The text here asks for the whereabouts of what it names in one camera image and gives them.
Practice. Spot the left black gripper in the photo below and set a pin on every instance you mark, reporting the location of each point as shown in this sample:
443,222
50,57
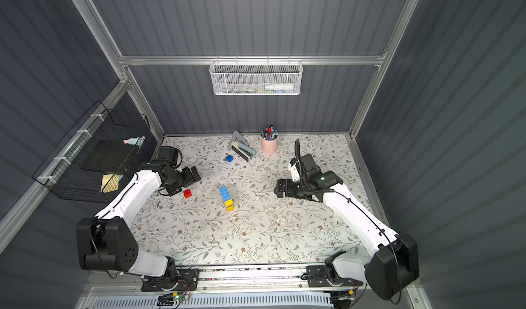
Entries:
190,175

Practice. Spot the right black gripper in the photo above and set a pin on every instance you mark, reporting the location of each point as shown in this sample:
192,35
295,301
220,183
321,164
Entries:
281,188

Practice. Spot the light blue lego brick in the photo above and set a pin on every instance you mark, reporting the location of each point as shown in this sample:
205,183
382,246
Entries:
225,195

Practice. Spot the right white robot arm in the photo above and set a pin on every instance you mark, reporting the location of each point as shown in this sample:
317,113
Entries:
392,262

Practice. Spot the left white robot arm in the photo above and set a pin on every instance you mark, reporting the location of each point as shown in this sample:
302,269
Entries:
106,243

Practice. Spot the pastel eraser block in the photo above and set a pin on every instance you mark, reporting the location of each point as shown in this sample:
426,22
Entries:
138,141

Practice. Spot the yellow sticky notes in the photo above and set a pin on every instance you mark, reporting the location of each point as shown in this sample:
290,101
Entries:
110,182

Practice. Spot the pink pen cup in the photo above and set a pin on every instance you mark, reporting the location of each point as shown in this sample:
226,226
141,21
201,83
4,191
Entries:
269,147

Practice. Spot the pens in cup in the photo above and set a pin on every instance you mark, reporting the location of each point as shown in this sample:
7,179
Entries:
269,133

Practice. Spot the black notebook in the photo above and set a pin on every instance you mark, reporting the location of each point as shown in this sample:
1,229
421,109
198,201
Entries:
110,157

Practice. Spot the grey stapler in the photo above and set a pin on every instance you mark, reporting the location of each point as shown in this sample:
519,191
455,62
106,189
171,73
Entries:
240,146

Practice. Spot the white tube in basket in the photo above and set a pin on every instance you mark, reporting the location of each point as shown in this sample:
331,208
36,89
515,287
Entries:
280,87

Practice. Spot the black wire basket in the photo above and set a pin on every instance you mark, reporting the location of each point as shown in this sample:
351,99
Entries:
61,173

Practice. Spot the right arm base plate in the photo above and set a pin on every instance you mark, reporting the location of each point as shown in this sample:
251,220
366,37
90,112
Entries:
317,276

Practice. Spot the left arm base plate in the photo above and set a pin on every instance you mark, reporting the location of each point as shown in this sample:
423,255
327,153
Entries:
185,280

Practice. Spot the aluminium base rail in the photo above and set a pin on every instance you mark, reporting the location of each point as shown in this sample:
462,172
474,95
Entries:
287,277

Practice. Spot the white wire mesh basket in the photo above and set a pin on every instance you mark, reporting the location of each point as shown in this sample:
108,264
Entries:
248,77

